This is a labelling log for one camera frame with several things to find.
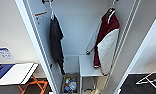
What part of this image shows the white wardrobe door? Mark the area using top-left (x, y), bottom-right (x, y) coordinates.
top-left (112, 0), bottom-right (156, 94)
top-left (13, 0), bottom-right (58, 94)

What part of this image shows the white wardrobe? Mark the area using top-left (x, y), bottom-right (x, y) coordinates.
top-left (23, 0), bottom-right (142, 94)

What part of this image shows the black hanging garment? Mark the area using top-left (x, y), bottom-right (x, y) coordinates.
top-left (47, 14), bottom-right (66, 76)

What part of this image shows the red and white jacket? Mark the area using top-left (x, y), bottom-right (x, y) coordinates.
top-left (85, 6), bottom-right (122, 77)

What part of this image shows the brown cardboard box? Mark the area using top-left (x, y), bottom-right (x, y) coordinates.
top-left (61, 72), bottom-right (80, 94)

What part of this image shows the white round container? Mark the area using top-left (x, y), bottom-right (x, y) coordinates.
top-left (68, 81), bottom-right (78, 92)

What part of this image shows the small blue item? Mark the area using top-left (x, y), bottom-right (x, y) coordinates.
top-left (63, 84), bottom-right (70, 94)

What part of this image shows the white clothes hanger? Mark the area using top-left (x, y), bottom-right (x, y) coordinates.
top-left (48, 1), bottom-right (57, 21)

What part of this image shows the orange label strip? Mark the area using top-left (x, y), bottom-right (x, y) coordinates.
top-left (34, 11), bottom-right (49, 18)

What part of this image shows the orange folding stand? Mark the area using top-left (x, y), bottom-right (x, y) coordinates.
top-left (17, 75), bottom-right (49, 94)

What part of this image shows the white folding tabletop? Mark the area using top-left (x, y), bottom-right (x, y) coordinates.
top-left (0, 62), bottom-right (40, 87)

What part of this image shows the blue fabric cover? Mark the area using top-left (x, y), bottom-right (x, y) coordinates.
top-left (0, 64), bottom-right (15, 89)

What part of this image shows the dark clothes rail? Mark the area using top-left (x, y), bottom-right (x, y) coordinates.
top-left (41, 0), bottom-right (55, 4)

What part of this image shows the blue white wall sign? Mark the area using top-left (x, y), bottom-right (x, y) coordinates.
top-left (0, 46), bottom-right (14, 61)

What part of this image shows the white metal frame chair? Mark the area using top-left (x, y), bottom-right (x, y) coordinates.
top-left (135, 71), bottom-right (156, 92)

